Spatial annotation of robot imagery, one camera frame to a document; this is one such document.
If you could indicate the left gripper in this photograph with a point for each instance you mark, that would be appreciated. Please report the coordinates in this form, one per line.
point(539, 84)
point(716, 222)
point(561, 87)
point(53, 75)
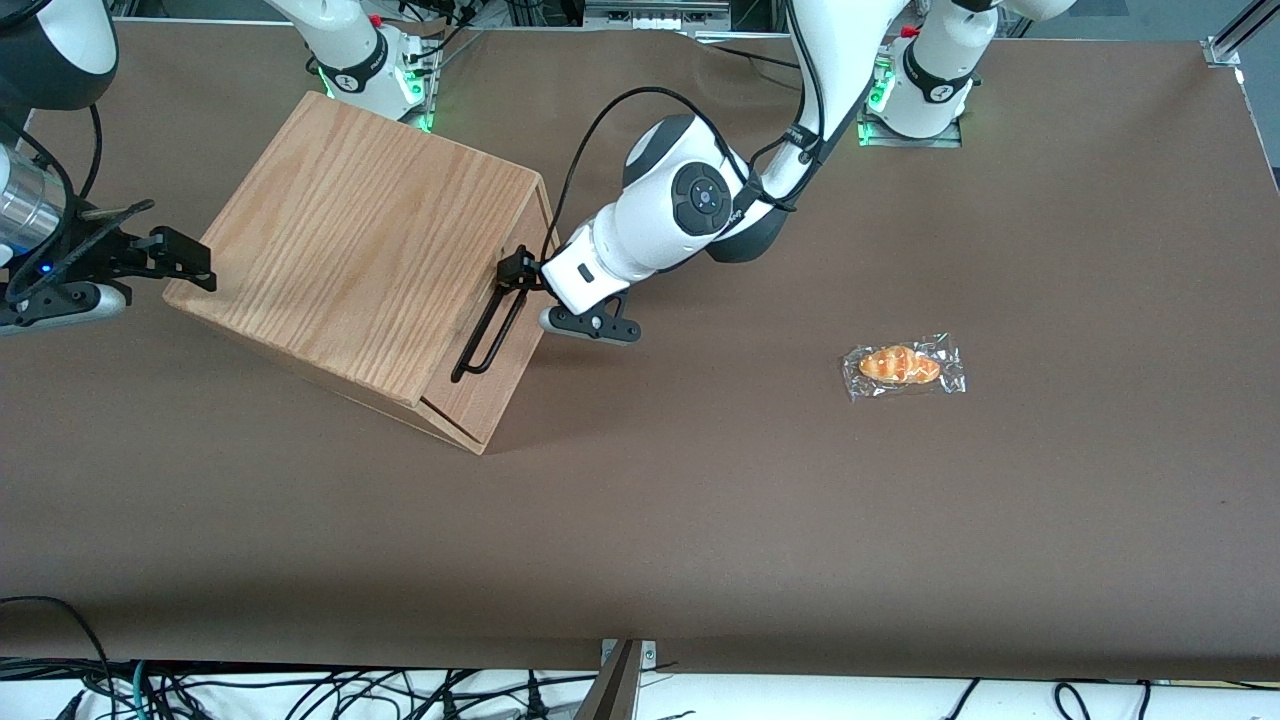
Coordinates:
point(517, 270)

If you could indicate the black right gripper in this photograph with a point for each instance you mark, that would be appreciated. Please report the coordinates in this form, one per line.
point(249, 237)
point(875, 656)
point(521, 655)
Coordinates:
point(95, 252)

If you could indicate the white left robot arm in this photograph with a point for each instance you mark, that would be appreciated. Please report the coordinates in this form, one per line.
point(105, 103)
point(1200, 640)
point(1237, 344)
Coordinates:
point(660, 230)

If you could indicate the wooden drawer cabinet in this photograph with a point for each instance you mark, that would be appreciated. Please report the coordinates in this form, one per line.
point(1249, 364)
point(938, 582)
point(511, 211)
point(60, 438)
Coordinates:
point(350, 250)

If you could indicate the plastic-wrapped bread roll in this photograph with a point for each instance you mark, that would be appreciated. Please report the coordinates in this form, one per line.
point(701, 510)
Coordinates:
point(900, 365)

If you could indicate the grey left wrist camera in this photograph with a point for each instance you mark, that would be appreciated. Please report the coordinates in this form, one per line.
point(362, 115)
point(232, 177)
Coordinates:
point(595, 325)

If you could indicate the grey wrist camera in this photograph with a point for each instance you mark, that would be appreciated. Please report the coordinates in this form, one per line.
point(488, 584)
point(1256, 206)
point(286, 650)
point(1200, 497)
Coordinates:
point(595, 325)
point(70, 305)

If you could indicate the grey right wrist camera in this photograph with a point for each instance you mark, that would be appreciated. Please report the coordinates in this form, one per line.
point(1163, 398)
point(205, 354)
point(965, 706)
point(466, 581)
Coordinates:
point(70, 305)

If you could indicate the metal table edge bracket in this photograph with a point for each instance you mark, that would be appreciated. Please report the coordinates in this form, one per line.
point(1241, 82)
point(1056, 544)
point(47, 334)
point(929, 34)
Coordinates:
point(615, 690)

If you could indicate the aluminium frame profile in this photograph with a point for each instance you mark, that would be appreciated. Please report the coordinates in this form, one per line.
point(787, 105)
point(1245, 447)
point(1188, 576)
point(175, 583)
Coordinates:
point(1235, 35)

